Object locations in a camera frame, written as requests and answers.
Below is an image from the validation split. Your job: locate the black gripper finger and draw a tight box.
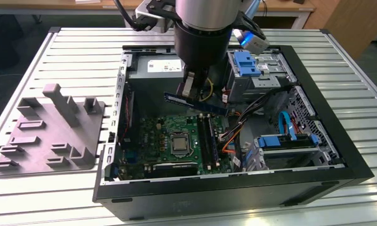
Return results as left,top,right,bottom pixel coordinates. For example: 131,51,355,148
191,70,211,102
176,70,198,99

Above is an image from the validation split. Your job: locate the RAM stick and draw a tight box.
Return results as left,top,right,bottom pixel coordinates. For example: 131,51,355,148
164,91,231,117
207,114,223,169

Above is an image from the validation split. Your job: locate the black RAM slot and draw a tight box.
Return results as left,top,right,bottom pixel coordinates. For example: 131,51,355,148
198,114,208,170

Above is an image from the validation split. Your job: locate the grey power supply unit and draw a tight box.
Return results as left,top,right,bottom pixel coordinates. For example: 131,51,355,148
127,56,190,117

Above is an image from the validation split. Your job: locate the metal drive cage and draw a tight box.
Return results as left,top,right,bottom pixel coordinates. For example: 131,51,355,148
226,50,299,102

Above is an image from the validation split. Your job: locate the CPU socket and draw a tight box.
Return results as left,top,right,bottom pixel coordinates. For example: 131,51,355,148
168,132,195,159

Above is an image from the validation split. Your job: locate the green motherboard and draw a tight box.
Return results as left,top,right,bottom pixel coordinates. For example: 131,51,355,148
122,114,240,179

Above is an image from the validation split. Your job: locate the silver CPU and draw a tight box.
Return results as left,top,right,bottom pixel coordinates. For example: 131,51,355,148
172,137,190,152

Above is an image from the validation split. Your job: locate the wooden desk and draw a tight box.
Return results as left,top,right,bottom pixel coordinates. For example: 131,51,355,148
0,0,318,30

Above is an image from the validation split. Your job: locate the blue carrier with disk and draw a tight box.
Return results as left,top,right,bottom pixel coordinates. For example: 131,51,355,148
258,134,320,150

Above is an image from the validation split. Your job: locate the black graphics card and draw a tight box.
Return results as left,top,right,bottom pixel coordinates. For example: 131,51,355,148
144,162,199,178

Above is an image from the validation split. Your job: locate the silver disk bay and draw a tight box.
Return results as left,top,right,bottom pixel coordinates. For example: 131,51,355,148
254,135,336,172

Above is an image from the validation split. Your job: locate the grey parts rack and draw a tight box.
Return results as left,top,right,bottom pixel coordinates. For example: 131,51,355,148
0,83,111,177

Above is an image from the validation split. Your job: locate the wooden cabinet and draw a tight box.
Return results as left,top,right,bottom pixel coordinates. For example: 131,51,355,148
314,0,377,59

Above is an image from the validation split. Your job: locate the black PC case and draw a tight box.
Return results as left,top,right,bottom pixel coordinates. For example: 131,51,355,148
92,44,375,222

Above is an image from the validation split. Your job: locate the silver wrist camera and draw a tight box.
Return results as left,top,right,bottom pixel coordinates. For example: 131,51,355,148
232,28,271,57
134,0,178,33

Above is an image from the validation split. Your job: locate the black cable bundle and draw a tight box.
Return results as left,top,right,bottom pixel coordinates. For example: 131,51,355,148
220,88,279,142

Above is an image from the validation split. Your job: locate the black camera cable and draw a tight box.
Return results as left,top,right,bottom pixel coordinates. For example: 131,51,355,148
112,0,143,31

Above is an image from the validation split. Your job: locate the orange wire bundle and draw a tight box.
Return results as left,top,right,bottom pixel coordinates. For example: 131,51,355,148
222,128,243,155

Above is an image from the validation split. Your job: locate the blue SATA wire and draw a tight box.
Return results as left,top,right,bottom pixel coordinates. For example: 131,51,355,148
279,111,299,141
242,150,254,170

